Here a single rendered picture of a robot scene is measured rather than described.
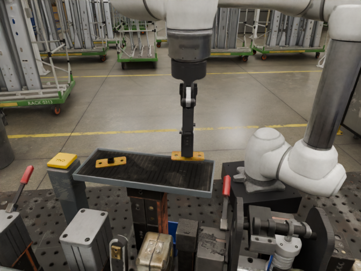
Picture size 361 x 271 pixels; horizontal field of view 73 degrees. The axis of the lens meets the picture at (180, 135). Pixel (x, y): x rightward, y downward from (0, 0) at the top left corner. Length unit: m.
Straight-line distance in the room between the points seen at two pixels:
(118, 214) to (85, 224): 0.59
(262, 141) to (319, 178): 0.25
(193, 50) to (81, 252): 0.49
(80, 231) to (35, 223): 0.70
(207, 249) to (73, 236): 0.30
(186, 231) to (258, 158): 0.59
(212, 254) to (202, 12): 0.49
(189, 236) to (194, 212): 0.60
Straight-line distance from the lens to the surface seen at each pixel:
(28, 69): 4.50
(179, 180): 0.65
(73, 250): 0.65
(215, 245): 0.62
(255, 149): 1.09
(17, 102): 4.26
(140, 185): 0.64
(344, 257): 0.64
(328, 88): 0.95
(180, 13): 0.48
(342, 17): 0.90
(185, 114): 0.52
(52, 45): 7.87
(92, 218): 0.66
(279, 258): 0.65
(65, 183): 0.80
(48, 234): 1.25
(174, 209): 1.21
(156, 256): 0.60
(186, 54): 0.49
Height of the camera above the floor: 1.57
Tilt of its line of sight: 29 degrees down
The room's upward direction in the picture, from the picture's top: straight up
